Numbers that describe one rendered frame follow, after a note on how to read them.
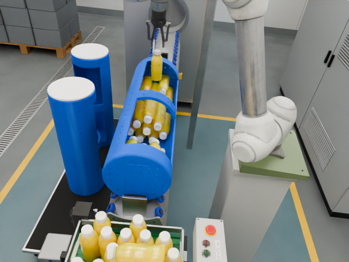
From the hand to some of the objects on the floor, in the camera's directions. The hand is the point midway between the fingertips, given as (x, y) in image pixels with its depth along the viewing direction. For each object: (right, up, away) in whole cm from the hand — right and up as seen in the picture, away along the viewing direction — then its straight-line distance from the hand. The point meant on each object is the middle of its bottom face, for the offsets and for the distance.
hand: (157, 47), depth 160 cm
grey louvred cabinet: (+172, -56, +165) cm, 245 cm away
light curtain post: (+25, -64, +137) cm, 153 cm away
